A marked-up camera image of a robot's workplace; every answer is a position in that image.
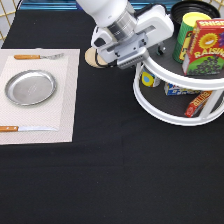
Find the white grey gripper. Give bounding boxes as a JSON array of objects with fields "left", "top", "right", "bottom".
[{"left": 91, "top": 4, "right": 174, "bottom": 69}]

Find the black bowl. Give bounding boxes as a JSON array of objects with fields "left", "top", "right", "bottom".
[{"left": 170, "top": 0, "right": 220, "bottom": 30}]

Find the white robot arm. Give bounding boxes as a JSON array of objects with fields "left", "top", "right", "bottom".
[{"left": 77, "top": 0, "right": 174, "bottom": 69}]

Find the white two-tier lazy Susan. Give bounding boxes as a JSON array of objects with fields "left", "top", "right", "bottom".
[{"left": 133, "top": 36, "right": 224, "bottom": 126}]

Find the silver metal plate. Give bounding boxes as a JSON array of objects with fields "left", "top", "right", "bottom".
[{"left": 5, "top": 70, "right": 57, "bottom": 106}]

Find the yellow green cylindrical container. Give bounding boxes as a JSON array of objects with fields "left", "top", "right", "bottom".
[{"left": 172, "top": 12, "right": 211, "bottom": 63}]

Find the red raisins box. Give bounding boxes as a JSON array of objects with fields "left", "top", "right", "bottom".
[{"left": 182, "top": 19, "right": 224, "bottom": 76}]

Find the red box lower tier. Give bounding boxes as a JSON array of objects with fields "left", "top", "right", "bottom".
[{"left": 185, "top": 91, "right": 212, "bottom": 118}]

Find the round wooden coaster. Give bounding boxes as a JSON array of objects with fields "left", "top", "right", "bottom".
[{"left": 85, "top": 47, "right": 108, "bottom": 68}]

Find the beige placemat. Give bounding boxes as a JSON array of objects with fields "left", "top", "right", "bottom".
[{"left": 0, "top": 49, "right": 80, "bottom": 145}]

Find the fork with wooden handle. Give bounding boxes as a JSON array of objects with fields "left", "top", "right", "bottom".
[{"left": 14, "top": 53, "right": 64, "bottom": 60}]

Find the knife with wooden handle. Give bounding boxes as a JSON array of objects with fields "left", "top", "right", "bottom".
[{"left": 0, "top": 126, "right": 57, "bottom": 132}]

